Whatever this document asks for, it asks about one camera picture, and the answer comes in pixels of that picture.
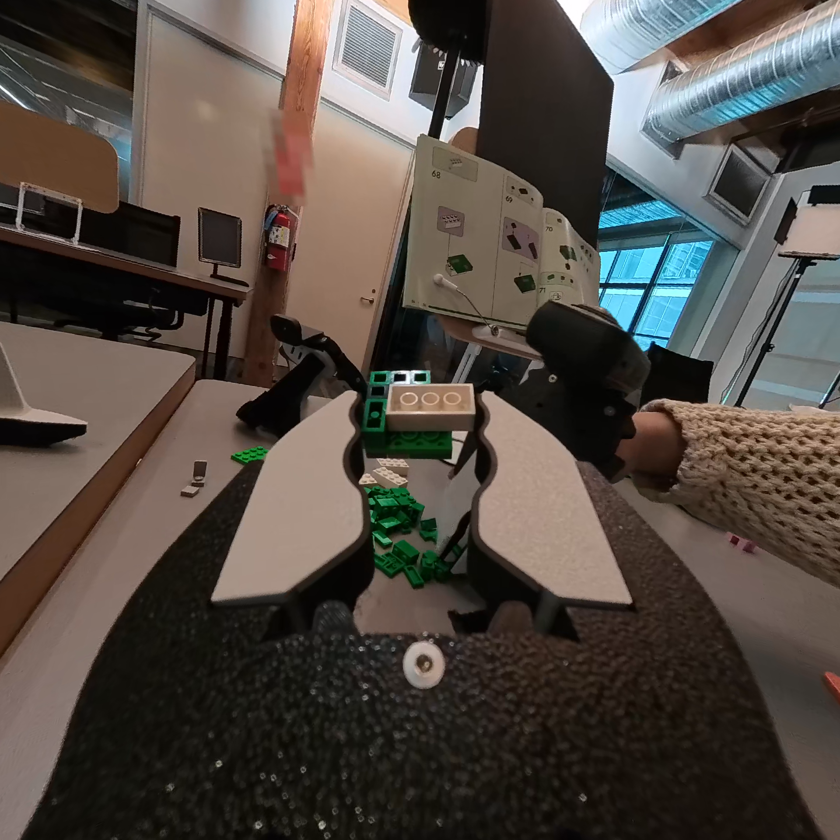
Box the red fire extinguisher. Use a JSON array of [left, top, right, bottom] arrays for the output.
[[264, 204, 294, 273]]

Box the black desk monitor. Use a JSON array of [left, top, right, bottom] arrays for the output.
[[77, 199, 182, 269]]

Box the wall air vent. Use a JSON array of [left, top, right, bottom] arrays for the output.
[[704, 140, 773, 228], [332, 0, 404, 101]]

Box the person's right hand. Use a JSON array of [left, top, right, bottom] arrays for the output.
[[620, 408, 685, 492]]

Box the wooden post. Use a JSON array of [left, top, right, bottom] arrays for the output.
[[244, 0, 337, 389]]

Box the black speaker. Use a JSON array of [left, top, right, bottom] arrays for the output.
[[408, 45, 480, 120]]

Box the person's right forearm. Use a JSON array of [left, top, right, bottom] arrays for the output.
[[630, 399, 840, 592]]

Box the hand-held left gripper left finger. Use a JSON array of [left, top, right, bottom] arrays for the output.
[[210, 390, 376, 630]]

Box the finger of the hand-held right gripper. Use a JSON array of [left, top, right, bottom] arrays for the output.
[[437, 459, 475, 560]]

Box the black divider panel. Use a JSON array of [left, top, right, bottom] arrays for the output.
[[474, 0, 616, 232]]

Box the white frame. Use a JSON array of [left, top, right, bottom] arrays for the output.
[[16, 182, 84, 245]]

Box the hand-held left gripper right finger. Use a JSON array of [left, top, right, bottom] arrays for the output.
[[466, 390, 635, 632]]

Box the small monitor on stand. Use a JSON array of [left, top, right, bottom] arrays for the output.
[[197, 207, 252, 287]]

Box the black and grey tool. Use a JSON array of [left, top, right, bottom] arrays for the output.
[[235, 314, 370, 439]]

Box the light panel on tripod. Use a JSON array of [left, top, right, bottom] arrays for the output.
[[734, 185, 840, 409]]

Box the silver air duct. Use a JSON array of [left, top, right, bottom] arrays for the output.
[[640, 10, 840, 158], [581, 0, 821, 73]]

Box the wooden divider panel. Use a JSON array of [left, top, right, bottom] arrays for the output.
[[0, 100, 121, 215]]

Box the grey and black wedge object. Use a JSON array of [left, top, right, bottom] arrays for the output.
[[0, 340, 88, 448]]

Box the pile of green lego bricks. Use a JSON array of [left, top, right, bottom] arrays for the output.
[[357, 482, 463, 589]]

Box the dark wooden desk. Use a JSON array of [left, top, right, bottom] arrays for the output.
[[0, 222, 255, 382]]

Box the lego instruction booklet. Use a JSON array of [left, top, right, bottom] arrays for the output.
[[402, 134, 601, 331]]

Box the green and white lego assembly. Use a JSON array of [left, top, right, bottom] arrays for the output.
[[361, 369, 477, 462]]

